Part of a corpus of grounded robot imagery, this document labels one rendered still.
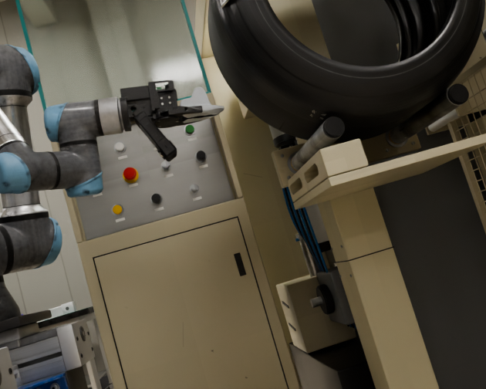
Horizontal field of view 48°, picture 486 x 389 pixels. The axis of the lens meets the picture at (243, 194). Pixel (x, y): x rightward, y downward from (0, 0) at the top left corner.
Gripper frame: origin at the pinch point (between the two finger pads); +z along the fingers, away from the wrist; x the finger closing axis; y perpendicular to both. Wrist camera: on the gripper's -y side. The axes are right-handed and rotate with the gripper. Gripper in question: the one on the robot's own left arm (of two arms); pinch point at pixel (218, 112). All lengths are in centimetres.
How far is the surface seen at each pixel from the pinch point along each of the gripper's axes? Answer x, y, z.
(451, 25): -13, 8, 49
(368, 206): 28, -23, 39
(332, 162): -8.6, -15.8, 19.7
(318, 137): -3.7, -9.4, 19.5
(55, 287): 385, -20, -122
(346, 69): -12.9, 1.3, 24.9
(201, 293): 64, -39, -8
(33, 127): 384, 124, -125
